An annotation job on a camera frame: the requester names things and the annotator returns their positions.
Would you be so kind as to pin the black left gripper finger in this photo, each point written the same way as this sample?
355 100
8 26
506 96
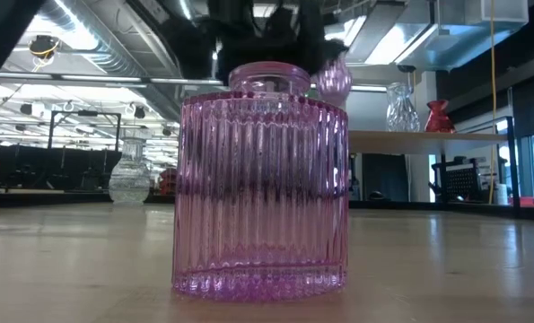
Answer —
338 47
319 58

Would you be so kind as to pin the pink narrow-neck glass vase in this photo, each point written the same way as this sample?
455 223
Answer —
334 87

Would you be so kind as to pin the clear faceted glass vase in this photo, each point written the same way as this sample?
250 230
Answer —
402 112

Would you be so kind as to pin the small red flared vase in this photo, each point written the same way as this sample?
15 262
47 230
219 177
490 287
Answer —
439 121

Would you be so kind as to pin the clear bulbous textured vase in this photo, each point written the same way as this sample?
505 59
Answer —
129 179

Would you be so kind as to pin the dark grey cabinet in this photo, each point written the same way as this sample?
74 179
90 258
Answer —
385 175

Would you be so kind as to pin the large pink ribbed glass vase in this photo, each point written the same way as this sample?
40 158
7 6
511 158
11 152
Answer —
257 202

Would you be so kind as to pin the long ceiling light bar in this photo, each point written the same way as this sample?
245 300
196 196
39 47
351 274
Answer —
91 78

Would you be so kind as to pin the black perforated cart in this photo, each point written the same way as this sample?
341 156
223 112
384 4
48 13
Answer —
461 181

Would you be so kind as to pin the black roller blind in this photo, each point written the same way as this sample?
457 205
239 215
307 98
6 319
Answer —
533 107

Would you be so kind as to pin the white paper roll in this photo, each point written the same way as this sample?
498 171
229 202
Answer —
501 195

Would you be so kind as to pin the red container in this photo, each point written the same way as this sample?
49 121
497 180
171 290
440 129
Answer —
529 202

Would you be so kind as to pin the dark workstation row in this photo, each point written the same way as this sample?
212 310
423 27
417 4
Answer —
46 168

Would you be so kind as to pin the wooden shelf with black frame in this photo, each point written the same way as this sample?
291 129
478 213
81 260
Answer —
428 142

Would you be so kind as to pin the round silver ventilation duct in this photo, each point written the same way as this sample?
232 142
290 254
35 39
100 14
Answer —
152 103

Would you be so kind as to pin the black gantry frame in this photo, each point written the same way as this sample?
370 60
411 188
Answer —
87 113

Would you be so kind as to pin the black aluminium table frame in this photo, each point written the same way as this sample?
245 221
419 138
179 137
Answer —
46 199

